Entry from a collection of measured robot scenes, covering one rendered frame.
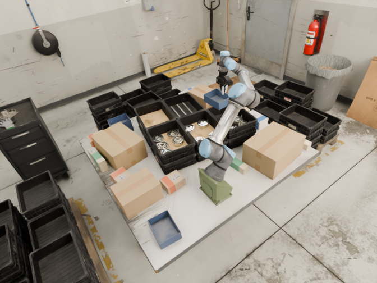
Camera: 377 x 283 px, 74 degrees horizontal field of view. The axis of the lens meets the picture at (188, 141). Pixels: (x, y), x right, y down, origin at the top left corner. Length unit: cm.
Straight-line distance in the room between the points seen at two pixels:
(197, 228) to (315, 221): 137
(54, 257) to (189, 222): 103
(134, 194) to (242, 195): 77
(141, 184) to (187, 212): 38
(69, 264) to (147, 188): 77
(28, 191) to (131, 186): 123
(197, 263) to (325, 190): 155
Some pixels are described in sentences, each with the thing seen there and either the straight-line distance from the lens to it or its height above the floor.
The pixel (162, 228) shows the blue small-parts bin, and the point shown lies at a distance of 177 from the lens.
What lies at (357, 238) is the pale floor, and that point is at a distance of 280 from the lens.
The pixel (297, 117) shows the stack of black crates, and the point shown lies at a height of 49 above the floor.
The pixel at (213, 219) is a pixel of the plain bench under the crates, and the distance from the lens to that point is 178.
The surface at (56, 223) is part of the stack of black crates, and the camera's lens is 254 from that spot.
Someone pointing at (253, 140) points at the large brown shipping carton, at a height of 90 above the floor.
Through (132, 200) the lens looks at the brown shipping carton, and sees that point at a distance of 176.
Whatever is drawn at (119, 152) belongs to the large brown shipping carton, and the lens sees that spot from 208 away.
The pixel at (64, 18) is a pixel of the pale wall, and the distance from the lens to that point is 485.
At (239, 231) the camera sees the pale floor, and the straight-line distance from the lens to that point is 255.
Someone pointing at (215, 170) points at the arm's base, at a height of 94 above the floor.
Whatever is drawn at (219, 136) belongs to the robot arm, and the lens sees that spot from 163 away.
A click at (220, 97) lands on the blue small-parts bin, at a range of 224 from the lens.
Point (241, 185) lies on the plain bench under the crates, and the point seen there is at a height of 70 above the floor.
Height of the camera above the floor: 219
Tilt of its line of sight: 39 degrees down
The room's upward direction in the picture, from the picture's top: 6 degrees counter-clockwise
